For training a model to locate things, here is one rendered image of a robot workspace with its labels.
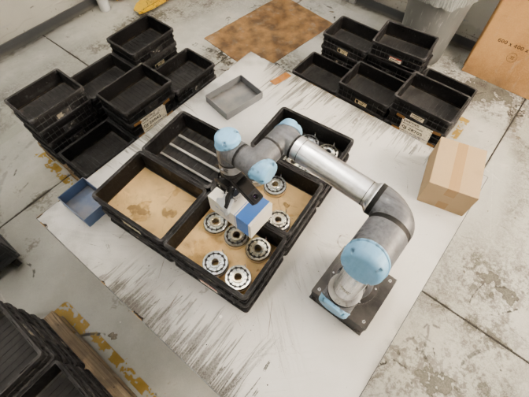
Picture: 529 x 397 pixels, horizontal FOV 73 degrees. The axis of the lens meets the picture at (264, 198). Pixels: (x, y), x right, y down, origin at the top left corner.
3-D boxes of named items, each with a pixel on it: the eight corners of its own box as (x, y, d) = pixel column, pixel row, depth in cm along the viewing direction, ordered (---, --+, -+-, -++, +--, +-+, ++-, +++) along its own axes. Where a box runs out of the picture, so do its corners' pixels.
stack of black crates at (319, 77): (350, 94, 295) (356, 72, 275) (330, 116, 283) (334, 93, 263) (310, 74, 308) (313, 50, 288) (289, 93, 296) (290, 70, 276)
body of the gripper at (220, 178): (230, 173, 127) (227, 152, 117) (249, 186, 124) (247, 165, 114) (216, 187, 124) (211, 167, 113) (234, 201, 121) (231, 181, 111)
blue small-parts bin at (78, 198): (114, 205, 176) (109, 198, 170) (90, 227, 170) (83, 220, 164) (88, 184, 182) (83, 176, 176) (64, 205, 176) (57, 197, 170)
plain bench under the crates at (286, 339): (433, 235, 245) (488, 176, 185) (294, 461, 180) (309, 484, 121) (253, 124, 297) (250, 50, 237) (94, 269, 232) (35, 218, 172)
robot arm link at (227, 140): (229, 151, 97) (206, 135, 100) (232, 175, 106) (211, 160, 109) (248, 134, 100) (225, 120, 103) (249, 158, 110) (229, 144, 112)
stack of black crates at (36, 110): (84, 115, 283) (57, 67, 244) (109, 133, 273) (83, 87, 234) (39, 146, 266) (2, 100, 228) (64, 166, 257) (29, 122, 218)
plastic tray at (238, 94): (241, 80, 222) (241, 74, 218) (262, 98, 215) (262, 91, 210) (205, 102, 213) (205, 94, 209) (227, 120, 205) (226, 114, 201)
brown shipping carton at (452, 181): (462, 216, 173) (479, 199, 160) (416, 199, 178) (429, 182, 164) (471, 170, 188) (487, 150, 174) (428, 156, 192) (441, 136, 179)
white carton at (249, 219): (271, 215, 134) (272, 203, 127) (251, 238, 129) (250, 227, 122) (231, 187, 141) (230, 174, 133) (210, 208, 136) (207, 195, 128)
